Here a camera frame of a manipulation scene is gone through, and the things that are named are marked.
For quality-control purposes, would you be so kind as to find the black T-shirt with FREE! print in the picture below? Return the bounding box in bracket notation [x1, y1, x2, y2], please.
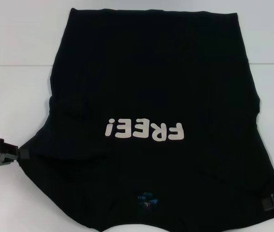
[20, 7, 274, 232]

